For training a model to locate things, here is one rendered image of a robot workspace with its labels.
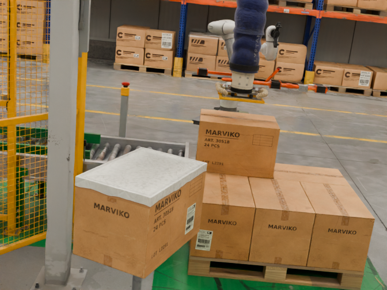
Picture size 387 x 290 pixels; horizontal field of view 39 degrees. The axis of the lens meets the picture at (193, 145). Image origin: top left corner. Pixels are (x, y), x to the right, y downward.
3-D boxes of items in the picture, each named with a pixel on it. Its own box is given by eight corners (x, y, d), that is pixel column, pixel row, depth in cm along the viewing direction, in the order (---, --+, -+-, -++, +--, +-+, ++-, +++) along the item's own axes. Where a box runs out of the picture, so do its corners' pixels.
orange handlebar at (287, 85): (207, 80, 411) (208, 75, 410) (206, 73, 440) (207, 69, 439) (328, 92, 414) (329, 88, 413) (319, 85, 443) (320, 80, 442)
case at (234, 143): (194, 171, 416) (200, 120, 404) (196, 155, 454) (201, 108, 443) (272, 179, 416) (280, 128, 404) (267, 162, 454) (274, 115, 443)
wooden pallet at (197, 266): (187, 275, 374) (189, 256, 369) (189, 214, 469) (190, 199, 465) (360, 290, 376) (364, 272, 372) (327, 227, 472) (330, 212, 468)
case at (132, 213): (144, 279, 246) (151, 197, 235) (71, 254, 262) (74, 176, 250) (200, 231, 299) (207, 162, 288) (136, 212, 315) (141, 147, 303)
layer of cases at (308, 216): (189, 256, 370) (195, 201, 358) (191, 199, 465) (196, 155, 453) (363, 271, 372) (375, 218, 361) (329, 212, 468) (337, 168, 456)
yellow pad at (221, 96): (219, 99, 404) (219, 92, 403) (218, 96, 414) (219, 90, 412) (264, 103, 405) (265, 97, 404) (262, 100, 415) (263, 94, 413)
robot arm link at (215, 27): (222, 21, 478) (230, 20, 489) (205, 19, 488) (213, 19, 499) (221, 35, 482) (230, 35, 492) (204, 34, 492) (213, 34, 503)
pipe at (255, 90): (219, 94, 405) (220, 86, 403) (217, 87, 429) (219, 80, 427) (264, 98, 406) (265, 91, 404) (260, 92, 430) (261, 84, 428)
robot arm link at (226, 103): (216, 105, 492) (219, 81, 486) (227, 102, 507) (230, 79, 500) (231, 109, 484) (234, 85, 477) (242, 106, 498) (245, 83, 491)
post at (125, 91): (114, 195, 493) (121, 87, 464) (115, 193, 500) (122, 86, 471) (121, 196, 493) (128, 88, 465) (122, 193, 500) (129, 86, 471)
